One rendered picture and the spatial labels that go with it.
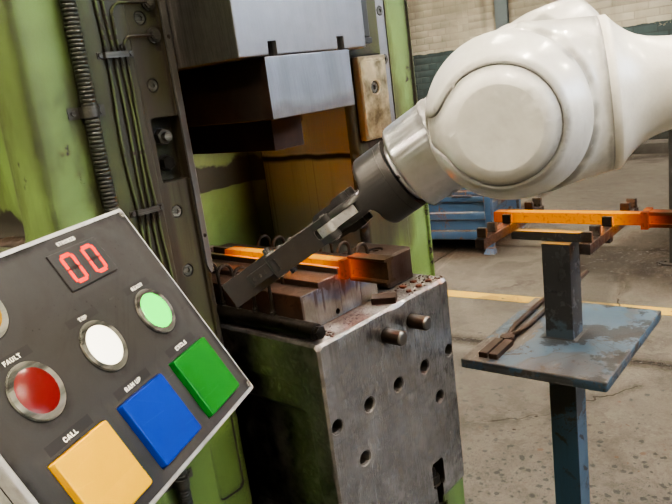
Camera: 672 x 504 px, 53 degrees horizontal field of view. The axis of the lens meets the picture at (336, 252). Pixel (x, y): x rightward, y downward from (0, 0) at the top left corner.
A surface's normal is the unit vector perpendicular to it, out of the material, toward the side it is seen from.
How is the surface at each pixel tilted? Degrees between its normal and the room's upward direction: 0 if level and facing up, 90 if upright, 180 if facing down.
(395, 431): 90
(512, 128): 92
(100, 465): 60
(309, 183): 90
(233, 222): 90
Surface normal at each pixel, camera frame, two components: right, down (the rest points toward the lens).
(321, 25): 0.75, 0.07
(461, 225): -0.48, 0.27
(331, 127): -0.65, 0.27
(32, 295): 0.76, -0.52
